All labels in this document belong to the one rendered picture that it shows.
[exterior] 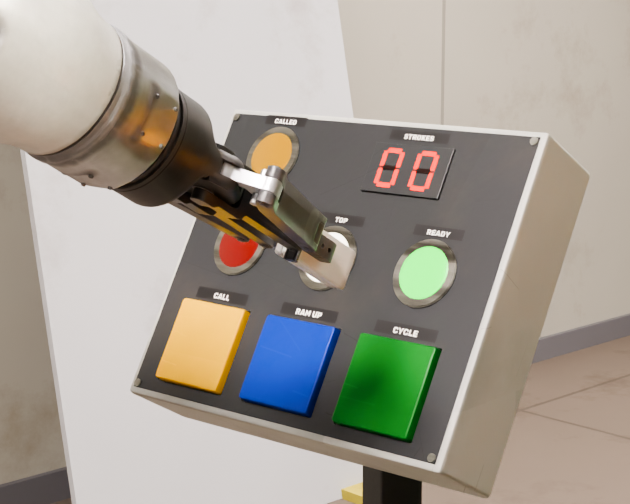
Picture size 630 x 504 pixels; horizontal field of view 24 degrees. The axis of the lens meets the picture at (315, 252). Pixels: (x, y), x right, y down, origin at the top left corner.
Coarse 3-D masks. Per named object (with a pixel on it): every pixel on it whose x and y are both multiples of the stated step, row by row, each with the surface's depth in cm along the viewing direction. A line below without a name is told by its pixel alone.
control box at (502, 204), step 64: (256, 128) 132; (320, 128) 128; (384, 128) 123; (448, 128) 119; (320, 192) 125; (384, 192) 120; (448, 192) 117; (512, 192) 113; (576, 192) 118; (192, 256) 131; (256, 256) 126; (384, 256) 118; (448, 256) 114; (512, 256) 111; (256, 320) 123; (320, 320) 119; (384, 320) 115; (448, 320) 112; (512, 320) 112; (448, 384) 110; (512, 384) 114; (320, 448) 119; (384, 448) 111; (448, 448) 108
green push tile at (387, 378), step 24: (360, 336) 115; (360, 360) 114; (384, 360) 113; (408, 360) 112; (432, 360) 111; (360, 384) 114; (384, 384) 112; (408, 384) 111; (336, 408) 114; (360, 408) 113; (384, 408) 111; (408, 408) 110; (384, 432) 111; (408, 432) 109
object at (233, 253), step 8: (224, 240) 129; (232, 240) 128; (224, 248) 128; (232, 248) 128; (240, 248) 127; (248, 248) 127; (256, 248) 126; (224, 256) 128; (232, 256) 127; (240, 256) 127; (248, 256) 126; (232, 264) 127; (240, 264) 126
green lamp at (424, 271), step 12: (420, 252) 116; (432, 252) 115; (408, 264) 116; (420, 264) 115; (432, 264) 114; (444, 264) 114; (408, 276) 115; (420, 276) 115; (432, 276) 114; (444, 276) 113; (408, 288) 115; (420, 288) 114; (432, 288) 114
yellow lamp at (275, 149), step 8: (272, 136) 130; (280, 136) 130; (264, 144) 130; (272, 144) 130; (280, 144) 129; (288, 144) 129; (256, 152) 131; (264, 152) 130; (272, 152) 129; (280, 152) 129; (288, 152) 128; (256, 160) 130; (264, 160) 129; (272, 160) 129; (280, 160) 128; (288, 160) 128; (256, 168) 130; (264, 168) 129
